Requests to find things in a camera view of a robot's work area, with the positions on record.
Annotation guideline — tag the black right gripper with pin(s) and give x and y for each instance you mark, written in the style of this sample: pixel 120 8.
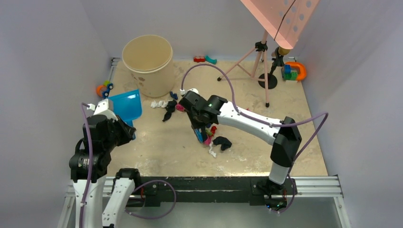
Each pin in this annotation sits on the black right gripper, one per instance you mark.
pixel 195 124

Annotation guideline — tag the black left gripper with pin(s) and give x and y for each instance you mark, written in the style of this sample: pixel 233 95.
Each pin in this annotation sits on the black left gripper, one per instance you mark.
pixel 127 131

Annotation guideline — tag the blue hand brush black bristles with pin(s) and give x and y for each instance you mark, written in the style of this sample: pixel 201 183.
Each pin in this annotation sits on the blue hand brush black bristles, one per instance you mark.
pixel 201 134

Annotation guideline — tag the blue plastic dustpan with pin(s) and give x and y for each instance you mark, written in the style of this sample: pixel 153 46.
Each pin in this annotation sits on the blue plastic dustpan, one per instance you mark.
pixel 127 106

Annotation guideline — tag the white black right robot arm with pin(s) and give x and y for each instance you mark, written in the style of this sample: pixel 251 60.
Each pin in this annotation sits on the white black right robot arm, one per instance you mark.
pixel 283 136

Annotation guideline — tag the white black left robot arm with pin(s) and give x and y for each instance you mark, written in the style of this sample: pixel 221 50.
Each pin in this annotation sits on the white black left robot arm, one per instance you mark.
pixel 88 168

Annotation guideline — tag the red paper scrap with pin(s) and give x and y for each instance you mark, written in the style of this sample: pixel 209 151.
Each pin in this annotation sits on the red paper scrap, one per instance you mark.
pixel 213 130

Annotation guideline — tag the green and pink paper scrap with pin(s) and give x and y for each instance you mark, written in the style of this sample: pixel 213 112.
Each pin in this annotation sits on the green and pink paper scrap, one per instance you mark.
pixel 209 137

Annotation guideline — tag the pink crumpled paper near bucket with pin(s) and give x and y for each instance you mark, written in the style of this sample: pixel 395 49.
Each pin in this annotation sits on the pink crumpled paper near bucket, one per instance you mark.
pixel 179 107

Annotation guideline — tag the black paper scrap near bucket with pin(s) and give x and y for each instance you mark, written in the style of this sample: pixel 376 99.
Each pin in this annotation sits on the black paper scrap near bucket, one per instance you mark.
pixel 170 108

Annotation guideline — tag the dark blue scrap by bucket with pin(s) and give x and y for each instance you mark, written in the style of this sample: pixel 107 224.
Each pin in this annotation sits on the dark blue scrap by bucket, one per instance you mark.
pixel 173 95

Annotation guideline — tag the black crumpled paper scrap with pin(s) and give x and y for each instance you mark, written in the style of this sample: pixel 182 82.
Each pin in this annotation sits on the black crumpled paper scrap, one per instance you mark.
pixel 223 142

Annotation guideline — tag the white paper scrap front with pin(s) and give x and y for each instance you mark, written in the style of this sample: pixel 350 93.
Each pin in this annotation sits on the white paper scrap front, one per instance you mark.
pixel 211 151

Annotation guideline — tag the white paper scrap near bucket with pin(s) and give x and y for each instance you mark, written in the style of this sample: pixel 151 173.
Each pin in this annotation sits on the white paper scrap near bucket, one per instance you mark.
pixel 159 104

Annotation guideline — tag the orange toy car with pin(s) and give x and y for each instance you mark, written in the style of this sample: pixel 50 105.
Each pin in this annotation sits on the orange toy car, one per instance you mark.
pixel 103 90

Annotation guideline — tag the teal curved toy piece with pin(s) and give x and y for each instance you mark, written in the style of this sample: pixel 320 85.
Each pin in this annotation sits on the teal curved toy piece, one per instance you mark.
pixel 210 60

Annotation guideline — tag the red toy block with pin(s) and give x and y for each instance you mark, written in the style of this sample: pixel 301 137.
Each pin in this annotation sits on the red toy block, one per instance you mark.
pixel 199 59

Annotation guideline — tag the beige round bucket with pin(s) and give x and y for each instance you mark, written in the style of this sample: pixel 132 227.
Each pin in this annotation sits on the beige round bucket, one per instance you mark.
pixel 150 61

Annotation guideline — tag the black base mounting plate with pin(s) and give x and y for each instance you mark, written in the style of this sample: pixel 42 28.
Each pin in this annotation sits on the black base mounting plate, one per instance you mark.
pixel 254 190

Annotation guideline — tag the orange horseshoe toy with blocks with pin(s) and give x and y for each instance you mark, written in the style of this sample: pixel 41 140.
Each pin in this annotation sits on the orange horseshoe toy with blocks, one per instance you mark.
pixel 293 71

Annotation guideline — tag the pink music stand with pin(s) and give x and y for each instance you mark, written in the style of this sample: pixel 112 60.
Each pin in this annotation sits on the pink music stand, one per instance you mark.
pixel 283 22

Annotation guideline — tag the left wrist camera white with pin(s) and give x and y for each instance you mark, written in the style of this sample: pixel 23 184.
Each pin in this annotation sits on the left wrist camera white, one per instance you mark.
pixel 104 107

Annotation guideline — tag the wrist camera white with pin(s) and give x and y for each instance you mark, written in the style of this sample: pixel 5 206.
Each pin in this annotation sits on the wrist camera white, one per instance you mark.
pixel 104 107
pixel 183 92

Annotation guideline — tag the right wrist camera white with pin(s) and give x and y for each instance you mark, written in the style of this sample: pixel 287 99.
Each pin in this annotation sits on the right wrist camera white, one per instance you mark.
pixel 183 92

